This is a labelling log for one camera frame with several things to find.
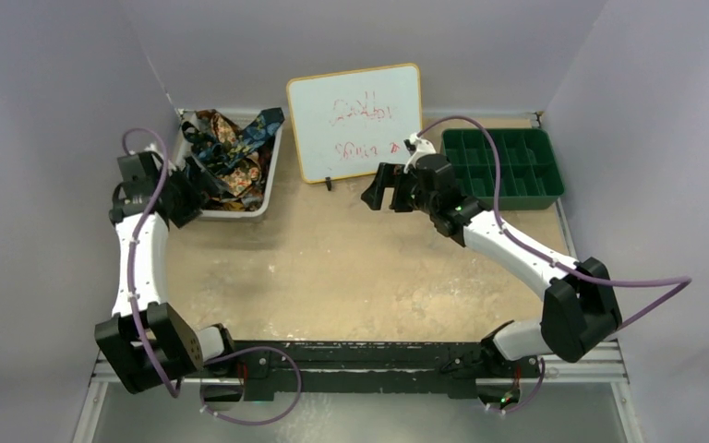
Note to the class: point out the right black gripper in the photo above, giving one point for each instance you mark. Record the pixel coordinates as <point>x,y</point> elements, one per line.
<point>399,189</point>

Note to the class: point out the orange patterned necktie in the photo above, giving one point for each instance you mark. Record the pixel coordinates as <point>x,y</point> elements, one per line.
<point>238,174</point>

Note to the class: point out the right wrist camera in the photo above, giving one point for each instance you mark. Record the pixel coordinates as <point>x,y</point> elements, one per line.
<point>418,147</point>

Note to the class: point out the dark brown necktie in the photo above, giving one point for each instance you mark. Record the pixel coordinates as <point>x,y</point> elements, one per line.
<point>256,183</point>

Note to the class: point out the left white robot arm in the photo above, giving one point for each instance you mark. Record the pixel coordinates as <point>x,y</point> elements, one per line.
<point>145,340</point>

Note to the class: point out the blue floral necktie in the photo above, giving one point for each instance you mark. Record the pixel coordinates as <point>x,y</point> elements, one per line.
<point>274,118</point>

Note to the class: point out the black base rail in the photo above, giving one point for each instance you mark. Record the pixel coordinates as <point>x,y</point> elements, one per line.
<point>461,370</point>

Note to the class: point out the white plastic basket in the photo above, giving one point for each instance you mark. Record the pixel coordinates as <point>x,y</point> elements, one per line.
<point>263,195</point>

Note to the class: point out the aluminium frame rail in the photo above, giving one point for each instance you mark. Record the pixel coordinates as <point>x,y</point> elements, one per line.
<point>604,364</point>

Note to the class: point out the small whiteboard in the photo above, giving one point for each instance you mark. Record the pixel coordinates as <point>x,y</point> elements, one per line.
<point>345,124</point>

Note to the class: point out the green compartment tray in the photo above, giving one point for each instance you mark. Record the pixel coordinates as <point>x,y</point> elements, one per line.
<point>527,174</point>

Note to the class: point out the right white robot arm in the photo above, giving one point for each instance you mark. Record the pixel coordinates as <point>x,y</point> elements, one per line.
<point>580,308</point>

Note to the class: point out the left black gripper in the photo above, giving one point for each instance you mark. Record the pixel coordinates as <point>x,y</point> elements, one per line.
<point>198,190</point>

